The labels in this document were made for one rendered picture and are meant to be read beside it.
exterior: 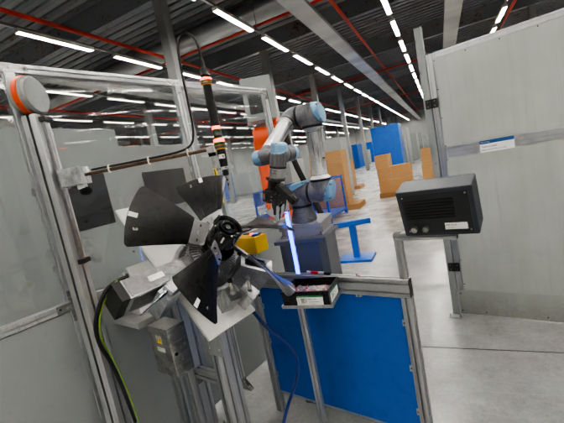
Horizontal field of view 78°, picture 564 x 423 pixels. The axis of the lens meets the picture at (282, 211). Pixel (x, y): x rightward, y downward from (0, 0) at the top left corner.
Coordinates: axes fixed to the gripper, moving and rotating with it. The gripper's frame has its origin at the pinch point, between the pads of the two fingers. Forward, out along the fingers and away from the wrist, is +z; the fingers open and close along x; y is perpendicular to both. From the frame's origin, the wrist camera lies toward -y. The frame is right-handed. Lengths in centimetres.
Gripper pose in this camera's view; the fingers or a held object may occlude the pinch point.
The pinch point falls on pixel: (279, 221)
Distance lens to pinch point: 158.8
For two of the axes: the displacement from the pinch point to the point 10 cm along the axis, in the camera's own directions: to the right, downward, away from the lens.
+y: -8.1, -2.1, 5.5
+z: -0.5, 9.5, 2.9
